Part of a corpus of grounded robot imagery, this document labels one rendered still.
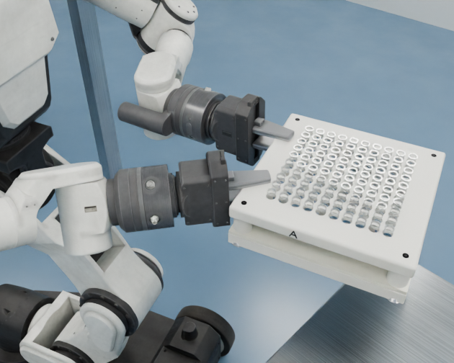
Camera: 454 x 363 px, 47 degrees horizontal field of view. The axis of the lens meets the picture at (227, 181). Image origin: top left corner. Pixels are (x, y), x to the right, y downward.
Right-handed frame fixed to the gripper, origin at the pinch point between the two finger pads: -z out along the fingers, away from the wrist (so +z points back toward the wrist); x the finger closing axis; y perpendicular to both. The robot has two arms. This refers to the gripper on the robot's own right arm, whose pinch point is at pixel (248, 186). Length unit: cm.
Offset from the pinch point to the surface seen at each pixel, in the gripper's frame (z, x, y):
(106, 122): 33, 56, -108
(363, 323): -15.0, 18.5, 12.5
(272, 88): -49, 105, -202
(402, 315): -21.2, 18.6, 12.0
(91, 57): 33, 30, -107
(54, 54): 78, 100, -262
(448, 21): -182, 103, -261
